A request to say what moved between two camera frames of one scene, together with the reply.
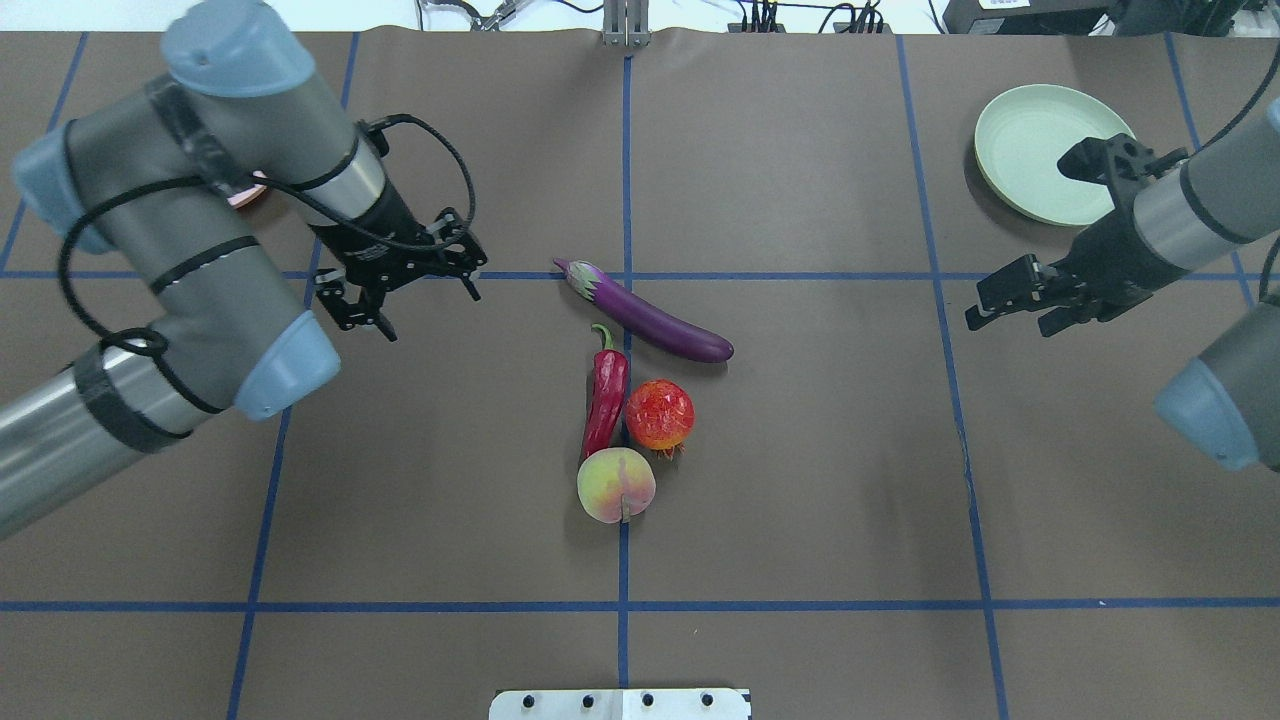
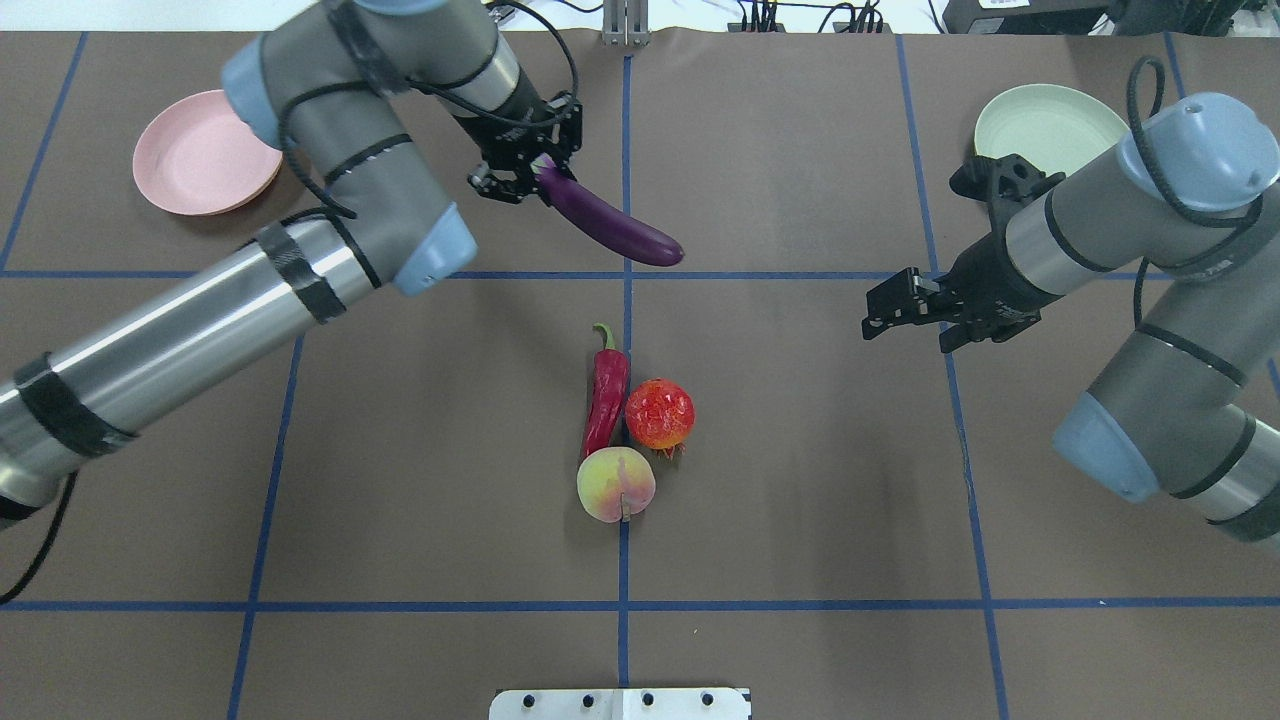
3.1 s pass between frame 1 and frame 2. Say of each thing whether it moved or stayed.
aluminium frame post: stayed
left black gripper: moved
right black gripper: moved
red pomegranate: stayed
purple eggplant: moved
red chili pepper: stayed
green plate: stayed
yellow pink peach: stayed
